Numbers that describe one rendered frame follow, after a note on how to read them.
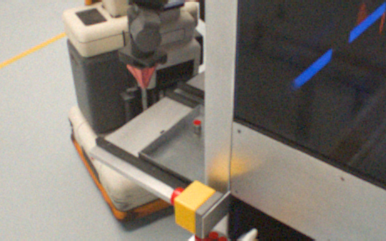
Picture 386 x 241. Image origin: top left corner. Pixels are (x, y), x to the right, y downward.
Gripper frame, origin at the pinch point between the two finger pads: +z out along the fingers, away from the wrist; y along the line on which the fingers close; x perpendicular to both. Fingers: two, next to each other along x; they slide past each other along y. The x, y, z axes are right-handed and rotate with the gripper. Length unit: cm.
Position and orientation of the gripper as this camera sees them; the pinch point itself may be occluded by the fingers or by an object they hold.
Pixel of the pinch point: (145, 84)
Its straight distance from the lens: 131.3
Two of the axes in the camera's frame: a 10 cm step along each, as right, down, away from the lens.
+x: 6.4, -4.7, 6.2
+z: 0.1, 8.0, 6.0
